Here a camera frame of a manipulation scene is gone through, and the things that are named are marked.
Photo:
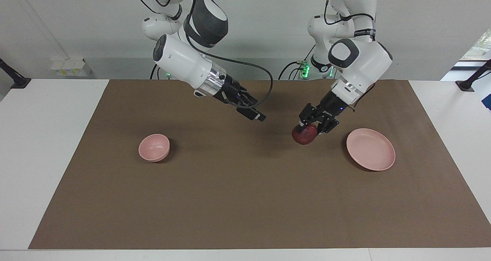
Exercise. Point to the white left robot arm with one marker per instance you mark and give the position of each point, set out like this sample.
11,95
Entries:
364,61

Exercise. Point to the blue object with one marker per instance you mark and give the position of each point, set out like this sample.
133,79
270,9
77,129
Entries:
487,101

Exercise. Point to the pink bowl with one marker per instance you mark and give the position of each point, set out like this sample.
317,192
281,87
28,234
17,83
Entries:
154,147

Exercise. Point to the white cartons with yellow marks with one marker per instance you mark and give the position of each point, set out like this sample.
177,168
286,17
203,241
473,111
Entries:
71,67

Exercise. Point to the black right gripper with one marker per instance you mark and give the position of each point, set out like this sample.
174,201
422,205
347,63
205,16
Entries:
228,89

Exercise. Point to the black stand foot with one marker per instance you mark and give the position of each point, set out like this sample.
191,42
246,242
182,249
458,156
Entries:
470,82
15,80

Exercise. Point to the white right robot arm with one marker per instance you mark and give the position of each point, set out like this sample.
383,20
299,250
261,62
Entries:
180,61

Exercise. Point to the dark red apple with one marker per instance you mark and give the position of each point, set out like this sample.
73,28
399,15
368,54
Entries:
303,136

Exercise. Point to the brown table mat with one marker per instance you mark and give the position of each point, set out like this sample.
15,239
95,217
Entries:
245,199

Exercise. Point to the pink plate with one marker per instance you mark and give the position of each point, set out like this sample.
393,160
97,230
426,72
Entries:
370,149

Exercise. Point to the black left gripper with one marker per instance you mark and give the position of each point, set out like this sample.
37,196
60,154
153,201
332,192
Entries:
328,107

